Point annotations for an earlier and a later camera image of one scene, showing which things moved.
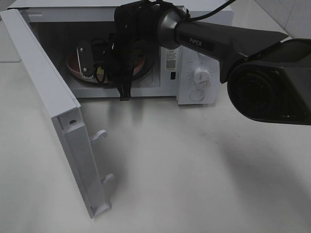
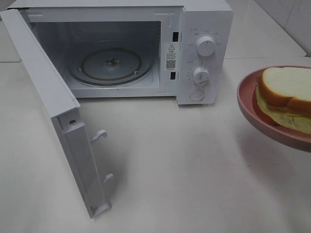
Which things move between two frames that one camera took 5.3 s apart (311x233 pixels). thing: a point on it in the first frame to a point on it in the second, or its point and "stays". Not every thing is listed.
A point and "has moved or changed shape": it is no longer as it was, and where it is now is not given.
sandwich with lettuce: (100, 71) has moved or changed shape
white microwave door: (80, 145) stays
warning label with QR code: (171, 60) stays
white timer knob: (201, 76) stays
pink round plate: (73, 68) to (247, 96)
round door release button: (197, 95) stays
